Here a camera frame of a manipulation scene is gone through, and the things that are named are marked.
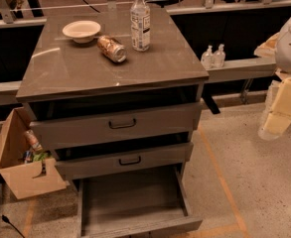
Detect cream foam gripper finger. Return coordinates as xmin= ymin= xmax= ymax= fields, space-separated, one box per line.
xmin=258 ymin=76 xmax=291 ymax=141

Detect clear plastic water bottle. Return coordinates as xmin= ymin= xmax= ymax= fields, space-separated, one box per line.
xmin=130 ymin=0 xmax=150 ymax=52

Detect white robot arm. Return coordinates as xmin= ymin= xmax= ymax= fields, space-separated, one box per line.
xmin=254 ymin=17 xmax=291 ymax=140

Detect right clear sanitizer bottle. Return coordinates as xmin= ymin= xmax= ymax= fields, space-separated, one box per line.
xmin=214 ymin=44 xmax=225 ymax=67

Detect clear sanitizer bottle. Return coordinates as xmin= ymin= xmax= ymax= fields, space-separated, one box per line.
xmin=201 ymin=46 xmax=214 ymax=69
xmin=214 ymin=44 xmax=225 ymax=67

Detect left clear sanitizer bottle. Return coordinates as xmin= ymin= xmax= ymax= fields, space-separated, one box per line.
xmin=201 ymin=46 xmax=214 ymax=69

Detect grey drawer cabinet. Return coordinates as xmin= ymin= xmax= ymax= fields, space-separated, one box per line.
xmin=15 ymin=7 xmax=210 ymax=183

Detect grey bottom drawer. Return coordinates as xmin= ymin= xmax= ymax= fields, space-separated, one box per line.
xmin=77 ymin=166 xmax=202 ymax=238

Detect grey drawer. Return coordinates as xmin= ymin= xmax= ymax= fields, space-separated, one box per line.
xmin=77 ymin=166 xmax=202 ymax=238
xmin=56 ymin=142 xmax=194 ymax=180
xmin=31 ymin=102 xmax=201 ymax=150

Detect grey middle drawer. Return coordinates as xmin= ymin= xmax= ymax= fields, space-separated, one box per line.
xmin=56 ymin=142 xmax=194 ymax=180

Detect grey top drawer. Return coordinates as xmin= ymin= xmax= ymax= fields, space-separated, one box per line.
xmin=31 ymin=102 xmax=201 ymax=150

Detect brown soda can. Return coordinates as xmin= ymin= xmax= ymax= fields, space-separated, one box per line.
xmin=97 ymin=35 xmax=127 ymax=62

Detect white paper bowl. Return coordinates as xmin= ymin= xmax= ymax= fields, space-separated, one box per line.
xmin=63 ymin=21 xmax=101 ymax=44

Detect snack items in box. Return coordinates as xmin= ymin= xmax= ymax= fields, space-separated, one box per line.
xmin=23 ymin=130 xmax=51 ymax=164

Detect brown cardboard box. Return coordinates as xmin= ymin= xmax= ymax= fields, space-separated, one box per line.
xmin=0 ymin=108 xmax=67 ymax=199

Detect black cable on floor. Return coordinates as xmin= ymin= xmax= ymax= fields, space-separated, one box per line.
xmin=0 ymin=211 xmax=26 ymax=238

